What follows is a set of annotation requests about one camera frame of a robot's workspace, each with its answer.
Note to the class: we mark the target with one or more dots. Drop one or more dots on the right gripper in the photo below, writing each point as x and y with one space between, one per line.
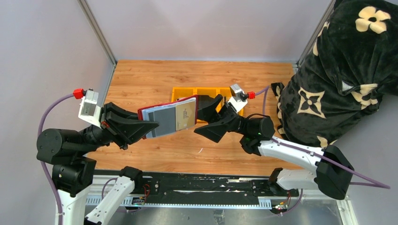
215 131

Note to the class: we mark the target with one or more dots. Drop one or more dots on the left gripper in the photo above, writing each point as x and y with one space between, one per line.
122 124

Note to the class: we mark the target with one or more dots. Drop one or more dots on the tan logo card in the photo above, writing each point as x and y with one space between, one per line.
185 114

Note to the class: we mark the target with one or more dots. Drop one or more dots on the red leather card holder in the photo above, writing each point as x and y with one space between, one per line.
165 115

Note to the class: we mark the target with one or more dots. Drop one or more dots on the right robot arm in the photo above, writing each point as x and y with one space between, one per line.
325 169

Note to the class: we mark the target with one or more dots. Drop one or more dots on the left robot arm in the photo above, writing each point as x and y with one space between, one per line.
68 149

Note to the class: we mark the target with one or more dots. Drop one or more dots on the black cards stack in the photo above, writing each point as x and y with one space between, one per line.
204 100

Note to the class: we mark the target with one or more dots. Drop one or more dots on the left yellow bin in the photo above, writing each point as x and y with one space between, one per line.
182 92

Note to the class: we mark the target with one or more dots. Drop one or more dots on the black floral blanket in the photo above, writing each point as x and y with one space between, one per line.
351 66

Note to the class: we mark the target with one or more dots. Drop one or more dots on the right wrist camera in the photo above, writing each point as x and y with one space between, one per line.
239 98

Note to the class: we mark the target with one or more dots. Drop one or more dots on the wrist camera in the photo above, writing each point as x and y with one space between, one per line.
89 111
239 98

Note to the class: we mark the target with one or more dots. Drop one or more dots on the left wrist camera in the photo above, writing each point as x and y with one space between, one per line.
89 111

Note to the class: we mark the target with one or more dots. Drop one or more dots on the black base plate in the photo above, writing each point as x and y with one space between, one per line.
207 189

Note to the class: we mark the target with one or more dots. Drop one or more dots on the aluminium frame rail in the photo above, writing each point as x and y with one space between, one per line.
279 210

